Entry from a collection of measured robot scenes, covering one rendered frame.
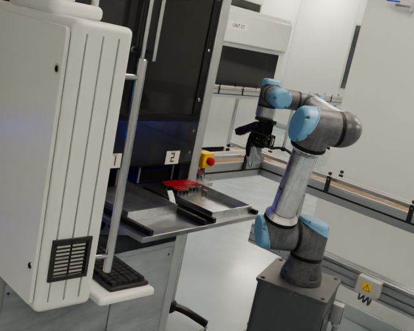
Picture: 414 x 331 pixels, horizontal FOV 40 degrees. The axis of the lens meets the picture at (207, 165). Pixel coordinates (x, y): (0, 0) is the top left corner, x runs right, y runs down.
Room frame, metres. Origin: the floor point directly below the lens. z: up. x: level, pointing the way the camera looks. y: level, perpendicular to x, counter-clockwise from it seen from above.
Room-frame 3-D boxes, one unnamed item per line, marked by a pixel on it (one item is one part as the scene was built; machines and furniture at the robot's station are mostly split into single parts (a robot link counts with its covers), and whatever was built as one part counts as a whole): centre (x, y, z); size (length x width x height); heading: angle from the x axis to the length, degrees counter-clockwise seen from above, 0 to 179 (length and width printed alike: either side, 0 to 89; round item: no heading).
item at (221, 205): (2.33, -0.01, 0.90); 0.34 x 0.26 x 0.04; 52
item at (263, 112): (2.28, -0.19, 1.32); 0.08 x 0.08 x 0.05
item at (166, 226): (2.22, 0.13, 0.87); 0.70 x 0.48 x 0.02; 142
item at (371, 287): (2.74, -0.93, 0.50); 0.12 x 0.05 x 0.09; 52
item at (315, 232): (1.95, -0.41, 0.96); 0.13 x 0.12 x 0.14; 105
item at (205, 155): (2.67, 0.02, 0.99); 0.08 x 0.07 x 0.07; 52
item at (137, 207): (2.13, 0.29, 0.90); 0.34 x 0.26 x 0.04; 52
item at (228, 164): (2.98, -0.04, 0.92); 0.69 x 0.16 x 0.16; 142
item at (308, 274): (1.95, -0.41, 0.84); 0.15 x 0.15 x 0.10
